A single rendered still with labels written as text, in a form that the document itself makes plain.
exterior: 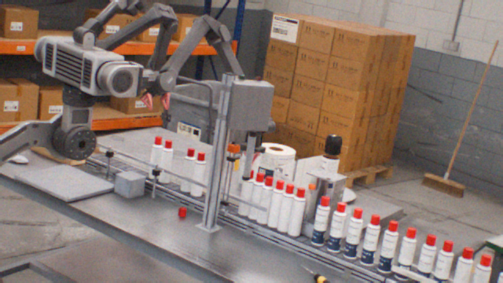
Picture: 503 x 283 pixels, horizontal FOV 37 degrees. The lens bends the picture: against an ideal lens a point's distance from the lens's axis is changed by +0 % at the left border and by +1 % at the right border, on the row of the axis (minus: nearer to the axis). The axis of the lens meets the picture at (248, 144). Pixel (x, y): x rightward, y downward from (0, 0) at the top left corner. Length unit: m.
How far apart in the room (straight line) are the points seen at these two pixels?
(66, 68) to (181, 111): 2.83
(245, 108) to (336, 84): 3.70
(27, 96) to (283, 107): 2.32
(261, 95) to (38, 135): 0.91
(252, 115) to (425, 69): 5.00
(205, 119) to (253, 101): 2.71
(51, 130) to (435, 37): 5.32
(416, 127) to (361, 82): 1.57
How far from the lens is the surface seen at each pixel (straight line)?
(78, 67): 2.96
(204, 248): 2.98
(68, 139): 3.04
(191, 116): 5.73
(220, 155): 3.04
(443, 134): 7.77
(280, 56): 7.00
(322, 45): 6.71
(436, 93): 7.79
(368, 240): 2.91
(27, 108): 6.87
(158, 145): 3.47
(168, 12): 3.32
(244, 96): 2.96
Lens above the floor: 2.03
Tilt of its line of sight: 15 degrees down
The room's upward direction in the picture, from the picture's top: 9 degrees clockwise
